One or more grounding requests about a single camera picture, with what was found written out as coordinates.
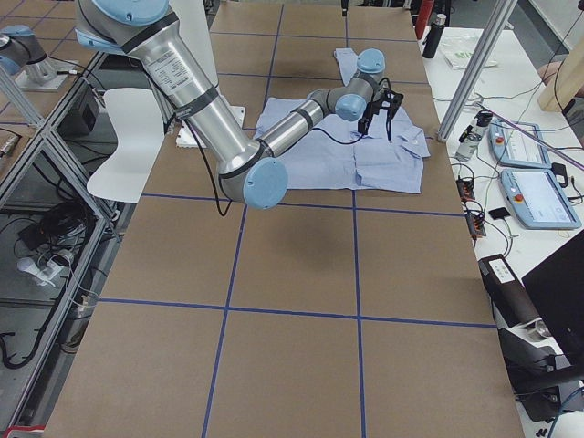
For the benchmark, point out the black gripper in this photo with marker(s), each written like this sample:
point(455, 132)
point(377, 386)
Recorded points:
point(390, 109)

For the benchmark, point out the light blue striped shirt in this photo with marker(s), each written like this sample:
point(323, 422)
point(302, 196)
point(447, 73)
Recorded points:
point(317, 139)

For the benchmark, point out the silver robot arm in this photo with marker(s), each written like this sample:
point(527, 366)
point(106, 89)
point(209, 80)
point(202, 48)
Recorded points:
point(248, 170)

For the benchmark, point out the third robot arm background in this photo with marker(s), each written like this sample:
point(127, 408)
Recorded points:
point(23, 58)

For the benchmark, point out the black drinking bottle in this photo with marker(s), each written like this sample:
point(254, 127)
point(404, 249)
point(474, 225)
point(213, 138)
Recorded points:
point(432, 40)

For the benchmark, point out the red fire extinguisher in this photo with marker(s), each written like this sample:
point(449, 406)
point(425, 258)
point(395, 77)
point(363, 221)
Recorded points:
point(425, 10)

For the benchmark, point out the white paper bag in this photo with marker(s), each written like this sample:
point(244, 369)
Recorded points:
point(458, 50)

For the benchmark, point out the clear plastic bottle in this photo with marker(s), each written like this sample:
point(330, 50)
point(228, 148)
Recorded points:
point(472, 135)

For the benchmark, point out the orange circuit board upper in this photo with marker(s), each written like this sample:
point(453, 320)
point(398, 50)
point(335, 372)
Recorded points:
point(465, 188)

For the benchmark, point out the orange circuit board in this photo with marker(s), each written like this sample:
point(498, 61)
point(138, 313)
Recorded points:
point(465, 188)
point(476, 225)

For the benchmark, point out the upper teach pendant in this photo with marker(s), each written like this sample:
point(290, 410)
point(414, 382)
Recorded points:
point(513, 148)

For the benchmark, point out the teach pendant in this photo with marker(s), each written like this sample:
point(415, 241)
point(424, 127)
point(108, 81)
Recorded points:
point(513, 148)
point(537, 200)

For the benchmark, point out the orange circuit board lower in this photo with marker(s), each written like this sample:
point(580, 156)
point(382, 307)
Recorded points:
point(476, 225)

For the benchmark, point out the white plastic chair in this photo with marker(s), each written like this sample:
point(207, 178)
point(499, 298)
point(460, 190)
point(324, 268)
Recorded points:
point(138, 125)

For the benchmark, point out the lower teach pendant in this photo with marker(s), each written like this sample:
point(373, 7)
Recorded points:
point(537, 200)

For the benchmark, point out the black monitor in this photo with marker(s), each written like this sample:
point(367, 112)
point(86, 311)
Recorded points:
point(555, 287)

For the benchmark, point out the white power strip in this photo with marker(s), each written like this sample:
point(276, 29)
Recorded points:
point(42, 276)

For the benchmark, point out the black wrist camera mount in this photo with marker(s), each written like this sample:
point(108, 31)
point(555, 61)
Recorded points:
point(389, 102)

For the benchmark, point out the aluminium frame post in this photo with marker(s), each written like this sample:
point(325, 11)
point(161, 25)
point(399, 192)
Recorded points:
point(485, 45)

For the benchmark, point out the white camera pillar base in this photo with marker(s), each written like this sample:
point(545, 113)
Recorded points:
point(194, 32)

